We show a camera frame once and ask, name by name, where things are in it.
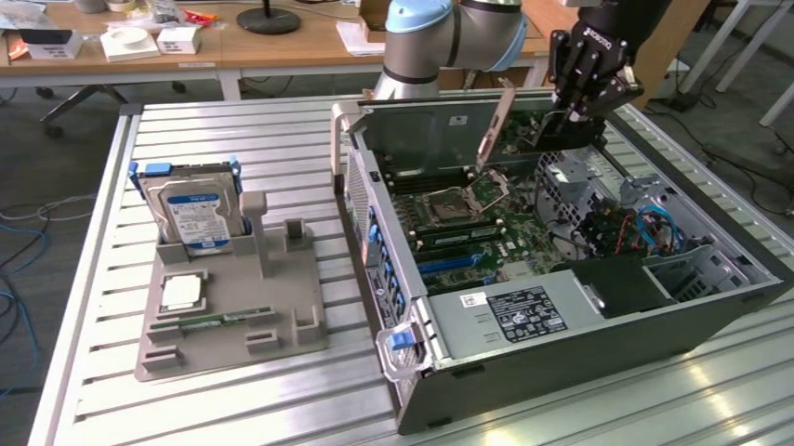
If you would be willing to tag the silver drive cage bracket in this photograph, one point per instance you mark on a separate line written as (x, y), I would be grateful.
(701, 274)

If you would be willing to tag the perforated metal disk bay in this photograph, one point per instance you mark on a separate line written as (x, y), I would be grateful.
(570, 186)

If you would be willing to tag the green RAM stick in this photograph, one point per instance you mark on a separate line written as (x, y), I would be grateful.
(211, 319)

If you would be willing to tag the black graphics card silver bracket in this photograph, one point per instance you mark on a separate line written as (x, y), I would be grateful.
(561, 137)

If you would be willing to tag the black round lamp base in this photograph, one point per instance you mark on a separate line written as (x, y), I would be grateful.
(270, 22)

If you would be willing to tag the stack of white papers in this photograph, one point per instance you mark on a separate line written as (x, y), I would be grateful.
(359, 42)

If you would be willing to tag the red packet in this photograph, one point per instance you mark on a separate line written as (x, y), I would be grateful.
(199, 17)

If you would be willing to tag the small white printed box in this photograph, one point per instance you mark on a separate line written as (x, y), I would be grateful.
(178, 41)

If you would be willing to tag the blue expansion slot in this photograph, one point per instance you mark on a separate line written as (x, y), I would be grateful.
(450, 265)

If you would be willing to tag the hard disk in blue caddy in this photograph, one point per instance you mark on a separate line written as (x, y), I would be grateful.
(192, 213)

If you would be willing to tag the black floor power box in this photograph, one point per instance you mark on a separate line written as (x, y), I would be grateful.
(682, 102)

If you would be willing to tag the blue release latch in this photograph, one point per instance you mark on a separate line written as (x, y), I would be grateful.
(399, 339)

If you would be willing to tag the metal socket cover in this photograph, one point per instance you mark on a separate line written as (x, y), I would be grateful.
(490, 183)

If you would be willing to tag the black chair base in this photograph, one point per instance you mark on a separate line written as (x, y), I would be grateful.
(75, 102)

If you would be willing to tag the green motherboard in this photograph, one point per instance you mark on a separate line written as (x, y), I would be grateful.
(515, 232)

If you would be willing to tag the white box with black lid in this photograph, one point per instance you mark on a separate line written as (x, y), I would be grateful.
(49, 44)

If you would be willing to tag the silver CPU chip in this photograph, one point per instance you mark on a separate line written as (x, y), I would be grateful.
(183, 292)

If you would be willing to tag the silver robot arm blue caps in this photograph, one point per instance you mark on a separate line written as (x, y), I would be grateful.
(422, 51)

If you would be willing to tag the white round-hole dispenser box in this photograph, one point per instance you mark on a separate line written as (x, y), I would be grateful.
(127, 44)

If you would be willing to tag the CPU socket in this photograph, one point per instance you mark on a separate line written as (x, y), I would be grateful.
(447, 208)

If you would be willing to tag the brown cardboard box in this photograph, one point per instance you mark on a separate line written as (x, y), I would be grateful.
(372, 14)

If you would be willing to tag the white metal table frame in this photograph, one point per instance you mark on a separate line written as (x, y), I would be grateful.
(738, 46)

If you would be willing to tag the grey plastic parts rack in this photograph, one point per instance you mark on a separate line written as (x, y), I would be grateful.
(235, 297)

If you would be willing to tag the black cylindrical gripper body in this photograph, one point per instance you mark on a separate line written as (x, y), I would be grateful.
(621, 23)

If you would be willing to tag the open dark grey PC case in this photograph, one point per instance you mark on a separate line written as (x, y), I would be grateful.
(558, 371)

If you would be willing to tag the grey power supply unit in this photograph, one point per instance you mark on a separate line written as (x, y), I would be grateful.
(515, 316)

